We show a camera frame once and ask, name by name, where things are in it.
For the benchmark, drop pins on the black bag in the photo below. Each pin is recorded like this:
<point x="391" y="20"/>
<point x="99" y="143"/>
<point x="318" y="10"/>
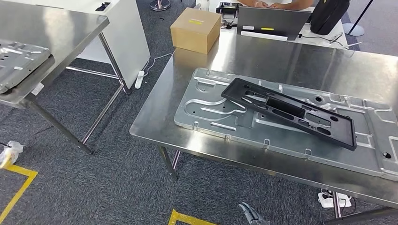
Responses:
<point x="329" y="15"/>

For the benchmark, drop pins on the chrome stanchion base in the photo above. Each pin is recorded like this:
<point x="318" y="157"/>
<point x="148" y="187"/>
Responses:
<point x="160" y="4"/>

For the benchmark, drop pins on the white desk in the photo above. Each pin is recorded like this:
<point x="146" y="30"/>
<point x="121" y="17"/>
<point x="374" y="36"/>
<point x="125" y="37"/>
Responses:
<point x="323" y="38"/>

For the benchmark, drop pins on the brown cardboard box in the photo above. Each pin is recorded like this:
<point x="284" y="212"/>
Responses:
<point x="196" y="31"/>

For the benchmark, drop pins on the person's left forearm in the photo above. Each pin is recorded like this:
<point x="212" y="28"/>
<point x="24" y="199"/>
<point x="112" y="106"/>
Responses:
<point x="297" y="4"/>

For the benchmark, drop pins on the clear plastic bag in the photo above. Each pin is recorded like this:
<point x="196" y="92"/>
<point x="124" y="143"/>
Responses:
<point x="11" y="153"/>

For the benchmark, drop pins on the person's left hand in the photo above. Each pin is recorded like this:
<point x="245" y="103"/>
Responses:
<point x="276" y="5"/>

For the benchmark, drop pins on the person's right forearm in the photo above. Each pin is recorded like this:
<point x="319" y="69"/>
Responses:
<point x="247" y="2"/>

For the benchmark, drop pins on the person's right hand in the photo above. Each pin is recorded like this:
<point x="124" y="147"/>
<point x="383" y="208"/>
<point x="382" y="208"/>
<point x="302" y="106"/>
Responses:
<point x="261" y="4"/>

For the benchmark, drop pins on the stainless steel workbench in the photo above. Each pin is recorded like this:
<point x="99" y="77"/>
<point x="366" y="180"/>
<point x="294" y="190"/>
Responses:
<point x="264" y="59"/>

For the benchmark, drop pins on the stainless steel side table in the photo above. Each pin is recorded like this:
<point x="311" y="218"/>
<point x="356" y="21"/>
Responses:
<point x="62" y="28"/>

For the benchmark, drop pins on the stamped sheet metal panel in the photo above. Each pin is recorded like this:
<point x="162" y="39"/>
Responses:
<point x="18" y="62"/>
<point x="211" y="121"/>

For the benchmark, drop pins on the black plastic panel part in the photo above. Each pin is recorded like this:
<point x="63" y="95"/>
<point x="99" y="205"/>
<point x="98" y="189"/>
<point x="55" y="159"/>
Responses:
<point x="335" y="130"/>

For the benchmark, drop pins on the white label tag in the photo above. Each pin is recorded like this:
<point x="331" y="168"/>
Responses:
<point x="37" y="89"/>

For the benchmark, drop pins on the yellow floor tape outline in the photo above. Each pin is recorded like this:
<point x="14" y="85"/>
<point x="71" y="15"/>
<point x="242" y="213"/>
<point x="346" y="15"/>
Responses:
<point x="21" y="171"/>
<point x="173" y="217"/>

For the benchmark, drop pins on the black stanchion with base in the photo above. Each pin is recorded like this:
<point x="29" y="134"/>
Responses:
<point x="353" y="30"/>

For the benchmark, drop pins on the black desk device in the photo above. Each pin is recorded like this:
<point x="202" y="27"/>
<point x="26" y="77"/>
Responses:
<point x="228" y="9"/>

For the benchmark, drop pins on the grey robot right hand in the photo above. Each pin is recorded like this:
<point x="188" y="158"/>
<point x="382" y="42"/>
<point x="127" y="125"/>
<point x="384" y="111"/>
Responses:
<point x="253" y="217"/>

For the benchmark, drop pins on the dark grey laptop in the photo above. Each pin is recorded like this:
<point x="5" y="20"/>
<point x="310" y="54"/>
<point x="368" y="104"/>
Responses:
<point x="273" y="20"/>

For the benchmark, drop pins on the white power strip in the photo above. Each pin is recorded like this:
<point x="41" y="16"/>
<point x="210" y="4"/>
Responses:
<point x="329" y="200"/>
<point x="139" y="80"/>

